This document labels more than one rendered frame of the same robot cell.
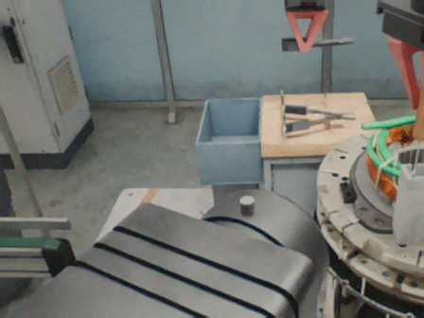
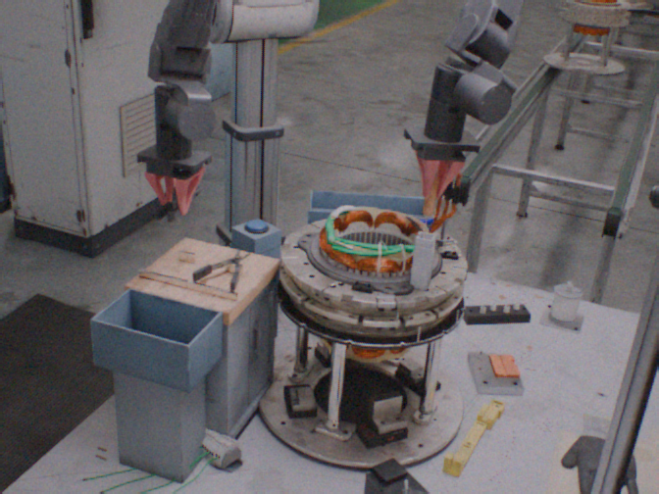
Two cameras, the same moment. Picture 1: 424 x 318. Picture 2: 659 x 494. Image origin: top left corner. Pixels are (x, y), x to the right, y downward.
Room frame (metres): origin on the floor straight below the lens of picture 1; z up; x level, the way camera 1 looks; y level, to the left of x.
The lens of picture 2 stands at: (0.18, 1.00, 1.74)
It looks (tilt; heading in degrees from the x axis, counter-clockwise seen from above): 27 degrees down; 288
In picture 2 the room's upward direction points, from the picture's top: 4 degrees clockwise
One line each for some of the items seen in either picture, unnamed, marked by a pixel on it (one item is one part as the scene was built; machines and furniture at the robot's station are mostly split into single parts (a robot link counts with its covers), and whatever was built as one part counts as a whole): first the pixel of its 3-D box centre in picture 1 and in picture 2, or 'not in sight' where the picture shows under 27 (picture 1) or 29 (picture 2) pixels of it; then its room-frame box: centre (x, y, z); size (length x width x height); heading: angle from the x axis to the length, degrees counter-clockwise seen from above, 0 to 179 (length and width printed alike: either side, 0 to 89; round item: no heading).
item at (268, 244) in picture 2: not in sight; (255, 283); (0.77, -0.34, 0.91); 0.07 x 0.07 x 0.25; 67
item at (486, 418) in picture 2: not in sight; (476, 432); (0.27, -0.20, 0.80); 0.22 x 0.04 x 0.03; 80
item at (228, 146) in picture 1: (237, 184); (160, 390); (0.75, 0.07, 0.92); 0.17 x 0.11 x 0.28; 0
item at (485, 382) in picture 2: not in sight; (495, 371); (0.27, -0.41, 0.79); 0.12 x 0.09 x 0.02; 112
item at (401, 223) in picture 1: (414, 205); (424, 261); (0.39, -0.15, 1.14); 0.03 x 0.03 x 0.09; 3
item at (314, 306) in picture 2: (327, 200); (331, 311); (0.52, -0.07, 1.06); 0.09 x 0.04 x 0.01; 3
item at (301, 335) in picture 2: not in sight; (302, 327); (0.62, -0.23, 0.91); 0.02 x 0.02 x 0.21
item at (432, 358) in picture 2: not in sight; (431, 367); (0.37, -0.21, 0.91); 0.02 x 0.02 x 0.21
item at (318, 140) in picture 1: (317, 122); (205, 277); (0.75, -0.08, 1.05); 0.20 x 0.19 x 0.02; 90
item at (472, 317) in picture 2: not in sight; (495, 314); (0.31, -0.64, 0.79); 0.15 x 0.05 x 0.02; 30
